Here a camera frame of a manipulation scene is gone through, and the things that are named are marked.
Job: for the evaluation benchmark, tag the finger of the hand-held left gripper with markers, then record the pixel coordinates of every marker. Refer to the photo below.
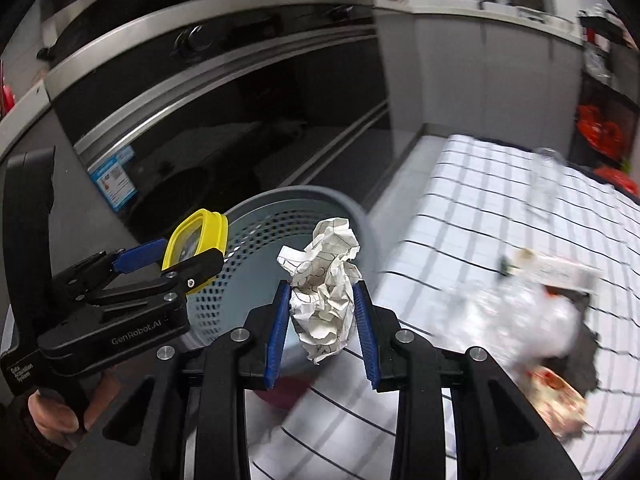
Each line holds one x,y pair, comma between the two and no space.
140,255
195,270

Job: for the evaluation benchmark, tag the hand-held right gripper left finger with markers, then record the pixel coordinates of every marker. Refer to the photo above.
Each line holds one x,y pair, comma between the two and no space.
277,340

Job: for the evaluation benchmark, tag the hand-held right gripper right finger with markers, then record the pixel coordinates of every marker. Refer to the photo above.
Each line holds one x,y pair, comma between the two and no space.
367,340

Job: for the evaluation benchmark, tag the yellow rimmed container lid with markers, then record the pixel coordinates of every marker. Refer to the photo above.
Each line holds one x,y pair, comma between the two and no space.
210,230

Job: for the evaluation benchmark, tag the white paper ball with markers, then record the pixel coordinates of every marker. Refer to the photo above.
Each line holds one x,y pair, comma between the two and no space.
325,280

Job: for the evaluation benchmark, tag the grey perforated wastebasket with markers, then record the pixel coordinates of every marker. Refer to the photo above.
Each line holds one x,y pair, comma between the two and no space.
260,225

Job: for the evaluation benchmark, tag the clear plastic bag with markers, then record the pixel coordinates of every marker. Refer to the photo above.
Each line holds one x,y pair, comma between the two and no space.
515,315

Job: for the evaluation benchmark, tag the red patterned snack wrapper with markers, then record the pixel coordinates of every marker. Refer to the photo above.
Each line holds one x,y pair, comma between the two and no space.
555,395

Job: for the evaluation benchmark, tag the small white carton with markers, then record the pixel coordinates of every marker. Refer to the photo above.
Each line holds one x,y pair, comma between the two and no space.
555,270

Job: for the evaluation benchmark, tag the person's left hand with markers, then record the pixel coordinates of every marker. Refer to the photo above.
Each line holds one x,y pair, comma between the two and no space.
50,415

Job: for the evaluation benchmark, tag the large blue energy label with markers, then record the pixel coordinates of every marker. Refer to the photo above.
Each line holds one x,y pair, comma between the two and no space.
112,180

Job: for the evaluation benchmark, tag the black built-in kitchen appliance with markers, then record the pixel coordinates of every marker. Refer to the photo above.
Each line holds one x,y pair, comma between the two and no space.
250,90

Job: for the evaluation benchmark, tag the black appliance knob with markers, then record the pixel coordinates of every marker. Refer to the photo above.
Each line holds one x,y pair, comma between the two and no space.
187,40
340,11

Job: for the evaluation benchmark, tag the clear plastic cup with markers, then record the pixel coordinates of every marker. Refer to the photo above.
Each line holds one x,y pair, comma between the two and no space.
545,180

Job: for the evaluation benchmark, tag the grey kitchen base cabinet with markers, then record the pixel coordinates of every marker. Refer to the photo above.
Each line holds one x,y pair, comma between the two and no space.
475,70

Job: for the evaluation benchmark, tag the red plastic bag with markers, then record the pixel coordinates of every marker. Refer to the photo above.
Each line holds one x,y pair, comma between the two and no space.
617,180

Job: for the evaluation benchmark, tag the black shelf rack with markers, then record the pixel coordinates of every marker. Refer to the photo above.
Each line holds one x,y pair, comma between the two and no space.
595,85

